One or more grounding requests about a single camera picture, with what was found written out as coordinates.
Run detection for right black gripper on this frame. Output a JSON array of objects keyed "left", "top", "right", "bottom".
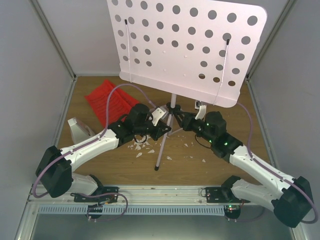
[{"left": 174, "top": 111, "right": 215, "bottom": 144}]

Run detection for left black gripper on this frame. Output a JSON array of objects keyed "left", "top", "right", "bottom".
[{"left": 135, "top": 120, "right": 172, "bottom": 142}]

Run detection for red sheet music paper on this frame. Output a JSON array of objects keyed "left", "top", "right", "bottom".
[{"left": 115, "top": 88, "right": 139, "bottom": 114}]

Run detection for white tripod music stand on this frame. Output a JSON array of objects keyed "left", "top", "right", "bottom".
[{"left": 106, "top": 0, "right": 268, "bottom": 171}]

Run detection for white metronome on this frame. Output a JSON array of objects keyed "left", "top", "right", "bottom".
[{"left": 67, "top": 117, "right": 96, "bottom": 144}]

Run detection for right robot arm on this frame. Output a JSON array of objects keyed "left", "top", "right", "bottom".
[{"left": 172, "top": 109, "right": 319, "bottom": 228}]

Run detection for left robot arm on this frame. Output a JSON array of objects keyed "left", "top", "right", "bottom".
[{"left": 32, "top": 103, "right": 171, "bottom": 202}]

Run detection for white debris pile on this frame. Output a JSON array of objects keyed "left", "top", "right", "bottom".
[{"left": 126, "top": 139, "right": 159, "bottom": 158}]

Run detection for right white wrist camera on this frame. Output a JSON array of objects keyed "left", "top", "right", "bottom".
[{"left": 194, "top": 100, "right": 207, "bottom": 120}]

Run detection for slotted cable duct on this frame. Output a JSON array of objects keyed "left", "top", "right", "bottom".
[{"left": 38, "top": 204, "right": 225, "bottom": 216}]

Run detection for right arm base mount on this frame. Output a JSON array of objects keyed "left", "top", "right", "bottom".
[{"left": 203, "top": 186, "right": 235, "bottom": 203}]

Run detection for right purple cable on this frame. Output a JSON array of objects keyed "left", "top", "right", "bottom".
[{"left": 232, "top": 102, "right": 316, "bottom": 224}]

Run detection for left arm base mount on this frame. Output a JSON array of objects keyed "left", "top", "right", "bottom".
[{"left": 70, "top": 186, "right": 119, "bottom": 203}]

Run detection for aluminium rail frame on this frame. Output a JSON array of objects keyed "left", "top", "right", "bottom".
[{"left": 16, "top": 185, "right": 299, "bottom": 240}]

